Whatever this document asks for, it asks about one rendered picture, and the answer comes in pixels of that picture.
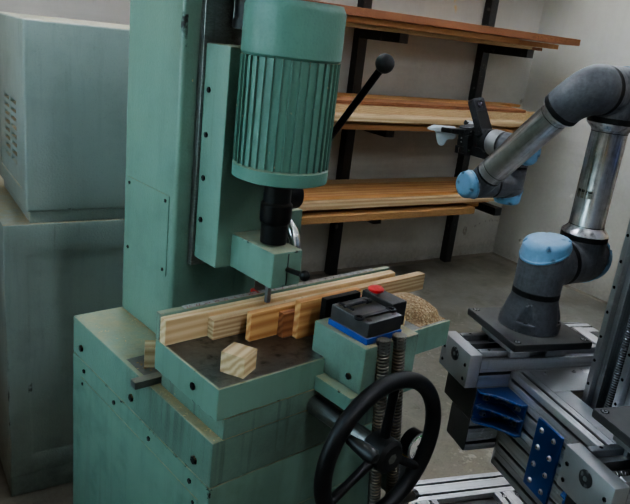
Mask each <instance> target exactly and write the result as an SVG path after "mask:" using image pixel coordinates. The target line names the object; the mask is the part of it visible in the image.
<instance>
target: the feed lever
mask: <svg viewBox="0 0 630 504"><path fill-rule="evenodd" d="M394 65H395V61H394V58H393V57H392V56H391V55H389V54H386V53H384V54H381V55H379V56H378V57H377V59H376V61H375V67H376V70H375V71H374V72H373V74H372V75H371V77H370V78H369V79H368V81H367V82H366V83H365V85H364V86H363V87H362V89H361V90H360V91H359V93H358V94H357V96H356V97H355V98H354V100H353V101H352V102H351V104H350V105H349V106H348V108H347V109H346V110H345V112H344V113H343V114H342V116H341V117H340V119H339V120H338V121H337V123H336V124H335V125H334V127H333V134H332V140H333V139H334V137H335V136H336V135H337V133H338V132H339V131H340V129H341V128H342V127H343V125H344V124H345V123H346V121H347V120H348V119H349V117H350V116H351V115H352V113H353V112H354V111H355V109H356V108H357V107H358V105H359V104H360V103H361V101H362V100H363V99H364V97H365V96H366V95H367V93H368V92H369V91H370V89H371V88H372V87H373V85H374V84H375V83H376V81H377V80H378V79H379V77H380V76H381V75H382V74H387V73H389V72H391V71H392V70H393V68H394ZM303 200H304V191H303V189H292V194H291V203H292V204H293V207H292V209H293V208H298V207H300V206H301V205H302V203H303Z"/></svg>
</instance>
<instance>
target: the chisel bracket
mask: <svg viewBox="0 0 630 504"><path fill-rule="evenodd" d="M260 231H261V230H252V231H244V232H237V233H233V234H232V244H231V256H230V266H231V267H233V268H235V269H237V270H238V271H240V272H242V273H244V274H245V275H247V276H249V277H251V278H252V279H254V280H256V281H258V282H259V283H261V284H263V285H265V286H266V287H268V288H270V289H274V288H279V287H284V286H289V285H294V284H298V283H299V276H296V275H293V274H290V273H288V272H286V271H285V269H286V268H287V267H289V268H292V269H295V270H298V271H300V269H301V260H302V252H303V251H302V250H301V249H299V248H297V247H295V246H293V245H291V244H289V243H287V242H286V244H285V245H280V246H273V245H267V244H264V243H262V242H260Z"/></svg>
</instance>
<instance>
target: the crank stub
mask: <svg viewBox="0 0 630 504"><path fill-rule="evenodd" d="M346 444H347V445H348V446H349V447H350V448H351V449H352V450H353V451H354V452H355V453H356V454H357V455H358V456H359V457H360V458H361V459H362V460H364V461H365V462H367V463H368V464H374V463H376V462H377V461H378V460H379V458H380V456H379V452H378V450H377V449H376V448H374V447H373V446H372V445H370V444H369V443H367V442H365V441H363V440H361V439H359V438H357V437H355V436H353V435H350V436H348V438H347V440H346Z"/></svg>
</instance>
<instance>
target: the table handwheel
mask: <svg viewBox="0 0 630 504"><path fill-rule="evenodd" d="M404 388H411V389H415V390H416V391H418V392H419V393H420V394H421V396H422V398H423V400H424V404H425V424H424V430H423V434H422V437H421V441H420V443H419V446H418V449H417V451H416V453H415V455H414V457H413V459H410V458H408V457H405V456H403V455H402V453H403V452H402V444H401V443H400V442H399V441H398V440H396V439H395V438H393V437H392V436H390V435H391V430H392V424H393V419H394V413H395V409H396V405H397V401H398V396H399V392H400V389H404ZM388 394H389V395H388ZM387 395H388V400H387V405H386V411H385V415H384V419H383V423H382V427H381V430H376V431H374V432H372V431H370V430H369V429H367V428H366V427H365V426H363V425H362V424H360V423H359V420H360V419H361V418H362V417H363V416H364V415H365V413H366V412H367V411H368V410H369V409H370V408H371V407H372V406H373V405H375V404H376V403H377V402H378V401H379V400H381V399H382V398H383V397H385V396H387ZM307 411H308V412H310V413H311V414H312V415H314V416H315V417H316V418H318V419H319V420H320V421H322V422H323V423H325V424H326V425H327V426H329V427H330V428H331V431H330V433H329V435H328V437H327V439H326V441H325V443H324V445H323V448H322V450H321V453H320V456H319V459H318V462H317V466H316V471H315V476H314V499H315V504H336V503H337V502H338V501H339V500H340V499H341V498H342V497H343V496H344V495H345V494H346V493H347V492H348V491H349V490H350V489H351V488H352V487H353V486H354V485H355V484H356V483H357V482H358V481H359V480H360V479H362V478H363V477H364V476H365V475H366V474H367V473H368V472H369V471H370V470H371V469H372V468H374V469H375V470H376V471H378V472H379V473H381V474H385V473H388V472H391V471H392V470H394V469H395V468H396V467H397V465H398V464H401V465H403V466H405V467H408V468H407V469H406V471H405V472H404V474H403V475H402V477H401V478H400V479H399V481H398V482H397V483H396V484H395V486H394V487H393V488H392V489H391V490H390V491H389V492H388V493H387V494H386V495H385V496H384V497H383V498H382V499H380V500H379V501H378V502H377V503H375V504H401V502H402V501H403V500H404V499H405V498H406V497H407V496H408V494H409V493H410V492H411V491H412V489H413V488H414V487H415V485H416V484H417V482H418V481H419V479H420V478H421V476H422V474H423V472H424V471H425V469H426V467H427V465H428V463H429V461H430V458H431V456H432V454H433V451H434V448H435V445H436V442H437V439H438V435H439V431H440V425H441V403H440V398H439V395H438V392H437V390H436V388H435V386H434V385H433V383H432V382H431V381H430V380H429V379H428V378H427V377H425V376H424V375H422V374H420V373H417V372H412V371H401V372H395V373H392V374H389V375H386V376H384V377H382V378H380V379H378V380H377V381H375V382H374V383H372V384H371V385H369V386H368V387H367V388H365V389H364V390H363V391H362V392H361V393H360V394H359V395H357V396H356V397H355V398H354V399H353V400H352V402H351V403H350V404H349V405H348V406H347V407H346V409H345V410H344V411H341V410H340V409H339V408H337V407H336V406H334V405H333V404H331V403H330V402H328V401H327V400H326V399H324V398H323V397H321V396H320V395H314V396H312V397H311V398H310V399H309V401H308V403H307ZM350 435H353V436H355V437H357V438H359V439H361V440H363V441H365V442H367V443H369V444H370V445H372V446H373V447H374V448H376V449H377V450H378V452H379V456H380V458H379V460H378V461H377V462H376V463H374V464H368V463H367V462H365V461H364V460H363V461H364V462H363V463H362V464H361V465H360V466H359V467H358V468H357V469H356V470H355V471H354V472H353V473H352V474H351V475H350V476H349V477H348V478H347V479H346V480H345V481H344V482H343V483H342V484H341V485H340V486H338V487H337V488H336V489H335V490H334V491H333V492H332V478H333V473H334V469H335V465H336V462H337V459H338V457H339V454H340V452H341V450H342V448H343V446H344V444H345V442H346V440H347V438H348V436H350Z"/></svg>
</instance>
